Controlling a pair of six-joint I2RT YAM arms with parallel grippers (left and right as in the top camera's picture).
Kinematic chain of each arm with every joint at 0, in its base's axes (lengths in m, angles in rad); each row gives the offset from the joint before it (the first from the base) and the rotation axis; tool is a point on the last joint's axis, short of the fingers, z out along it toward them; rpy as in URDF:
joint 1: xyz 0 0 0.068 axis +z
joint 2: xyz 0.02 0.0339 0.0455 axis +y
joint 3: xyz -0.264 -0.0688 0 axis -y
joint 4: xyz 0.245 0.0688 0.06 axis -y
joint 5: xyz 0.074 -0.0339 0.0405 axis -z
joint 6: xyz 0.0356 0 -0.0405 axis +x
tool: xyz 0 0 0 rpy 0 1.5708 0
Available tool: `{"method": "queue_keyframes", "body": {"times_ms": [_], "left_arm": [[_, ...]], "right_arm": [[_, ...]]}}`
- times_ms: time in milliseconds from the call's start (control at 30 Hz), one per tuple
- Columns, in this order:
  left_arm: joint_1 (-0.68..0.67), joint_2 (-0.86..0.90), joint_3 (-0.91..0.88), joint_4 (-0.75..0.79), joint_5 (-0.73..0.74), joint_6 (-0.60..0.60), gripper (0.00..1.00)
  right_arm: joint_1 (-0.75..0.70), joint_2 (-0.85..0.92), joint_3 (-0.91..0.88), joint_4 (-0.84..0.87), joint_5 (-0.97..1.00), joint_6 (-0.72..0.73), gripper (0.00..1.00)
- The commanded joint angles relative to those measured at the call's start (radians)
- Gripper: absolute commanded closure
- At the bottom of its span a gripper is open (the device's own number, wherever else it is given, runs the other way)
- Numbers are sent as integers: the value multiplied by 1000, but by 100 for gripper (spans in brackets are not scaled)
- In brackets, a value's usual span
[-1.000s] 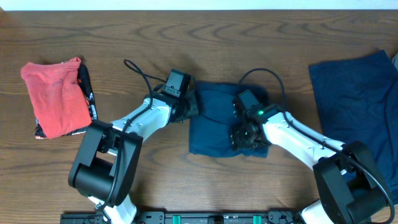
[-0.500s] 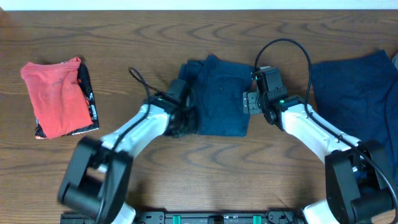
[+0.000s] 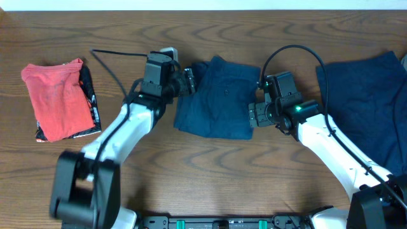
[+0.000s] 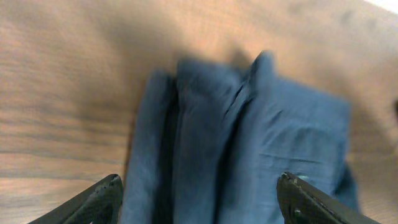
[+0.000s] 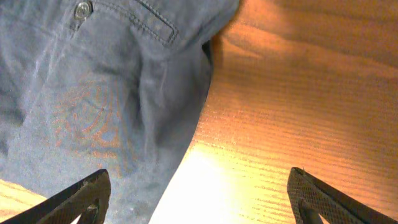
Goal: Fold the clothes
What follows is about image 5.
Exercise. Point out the dark blue denim shorts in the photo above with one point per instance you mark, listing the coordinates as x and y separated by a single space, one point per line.
105 84

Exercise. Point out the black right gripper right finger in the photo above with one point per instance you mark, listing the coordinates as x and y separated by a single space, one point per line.
314 201

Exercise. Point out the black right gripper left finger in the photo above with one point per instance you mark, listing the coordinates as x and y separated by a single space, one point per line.
86 201

